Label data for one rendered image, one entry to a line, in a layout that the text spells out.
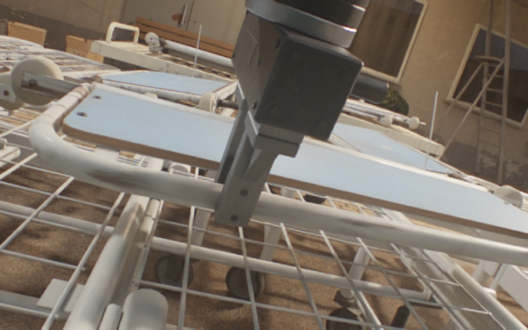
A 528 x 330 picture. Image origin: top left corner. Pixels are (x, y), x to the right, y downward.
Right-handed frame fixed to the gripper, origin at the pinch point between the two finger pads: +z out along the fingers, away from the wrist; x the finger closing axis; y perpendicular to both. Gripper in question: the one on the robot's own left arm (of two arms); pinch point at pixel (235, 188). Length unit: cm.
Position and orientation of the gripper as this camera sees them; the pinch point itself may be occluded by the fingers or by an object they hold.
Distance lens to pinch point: 31.7
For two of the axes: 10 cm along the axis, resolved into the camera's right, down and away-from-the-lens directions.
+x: -1.5, -5.1, 8.4
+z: -3.3, 8.3, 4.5
